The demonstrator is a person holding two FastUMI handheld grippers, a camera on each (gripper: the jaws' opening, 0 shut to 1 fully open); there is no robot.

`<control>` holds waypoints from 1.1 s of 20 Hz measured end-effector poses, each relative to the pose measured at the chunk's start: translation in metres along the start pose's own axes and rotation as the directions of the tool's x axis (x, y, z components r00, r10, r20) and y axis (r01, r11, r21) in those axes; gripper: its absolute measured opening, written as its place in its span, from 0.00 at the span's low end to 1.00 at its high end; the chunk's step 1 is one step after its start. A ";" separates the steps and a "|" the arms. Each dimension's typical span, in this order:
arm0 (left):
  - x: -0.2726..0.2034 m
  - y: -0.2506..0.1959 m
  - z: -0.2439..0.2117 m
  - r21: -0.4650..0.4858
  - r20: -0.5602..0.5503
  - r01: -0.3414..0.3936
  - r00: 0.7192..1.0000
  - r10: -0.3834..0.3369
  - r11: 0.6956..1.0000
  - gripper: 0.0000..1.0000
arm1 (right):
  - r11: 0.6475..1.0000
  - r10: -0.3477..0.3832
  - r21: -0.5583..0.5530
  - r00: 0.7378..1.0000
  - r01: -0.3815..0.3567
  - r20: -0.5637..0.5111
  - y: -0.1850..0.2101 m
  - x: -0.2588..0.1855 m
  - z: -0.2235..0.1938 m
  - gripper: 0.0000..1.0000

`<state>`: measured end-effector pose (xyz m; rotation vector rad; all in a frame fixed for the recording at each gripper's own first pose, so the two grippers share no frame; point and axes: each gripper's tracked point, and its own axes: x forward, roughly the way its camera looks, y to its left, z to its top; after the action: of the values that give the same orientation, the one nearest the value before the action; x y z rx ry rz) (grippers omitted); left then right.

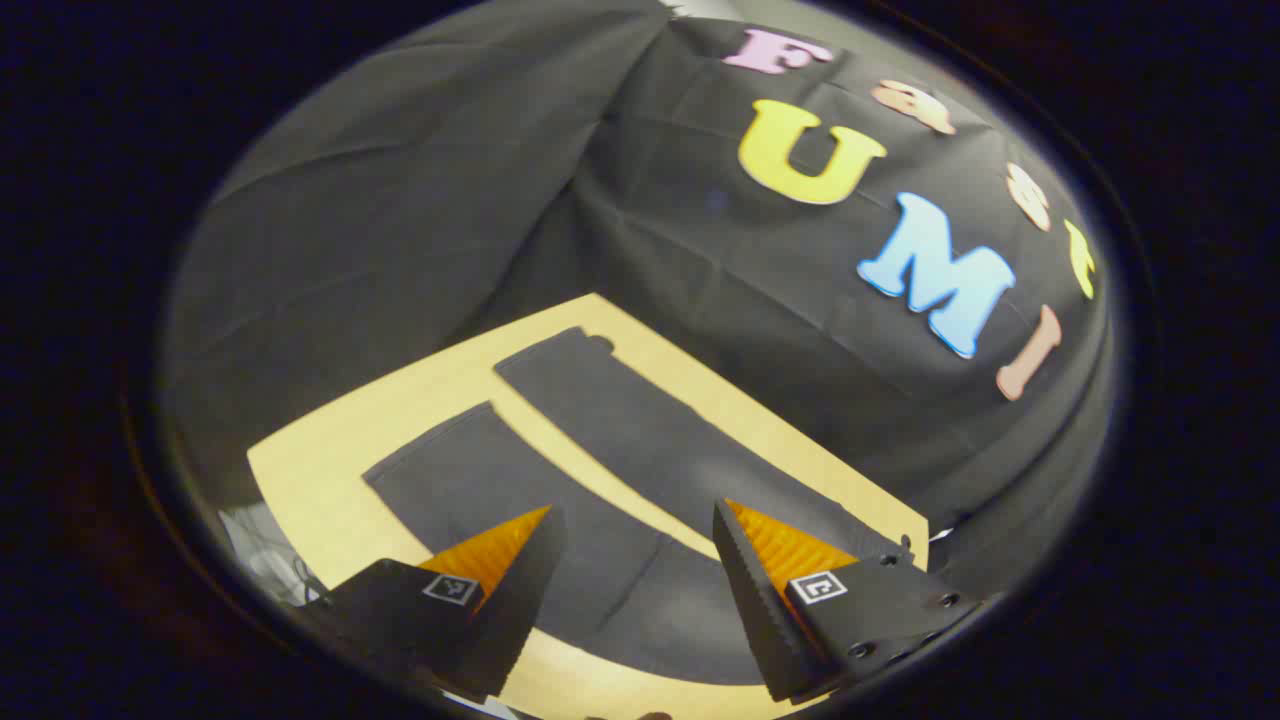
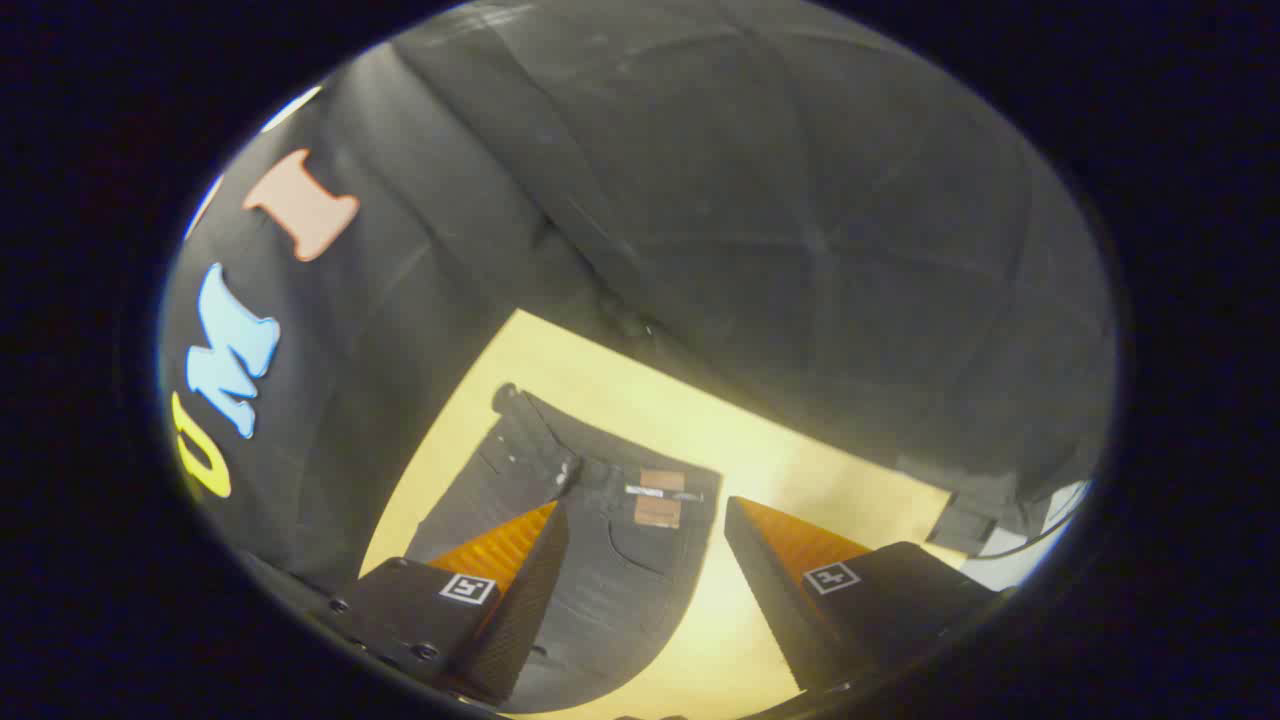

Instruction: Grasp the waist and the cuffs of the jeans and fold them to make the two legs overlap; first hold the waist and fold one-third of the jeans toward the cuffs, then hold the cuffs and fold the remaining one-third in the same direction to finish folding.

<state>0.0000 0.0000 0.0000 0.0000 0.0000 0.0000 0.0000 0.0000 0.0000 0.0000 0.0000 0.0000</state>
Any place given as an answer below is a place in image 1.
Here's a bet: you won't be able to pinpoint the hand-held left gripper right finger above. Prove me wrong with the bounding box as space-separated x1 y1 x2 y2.
711 498 989 703

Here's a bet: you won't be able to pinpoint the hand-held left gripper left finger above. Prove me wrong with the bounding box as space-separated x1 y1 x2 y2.
296 503 569 701

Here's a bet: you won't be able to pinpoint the dark grey jeans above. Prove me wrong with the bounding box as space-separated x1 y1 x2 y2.
362 326 916 687

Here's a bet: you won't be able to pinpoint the black backdrop cloth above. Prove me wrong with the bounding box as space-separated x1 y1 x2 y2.
160 0 1116 601

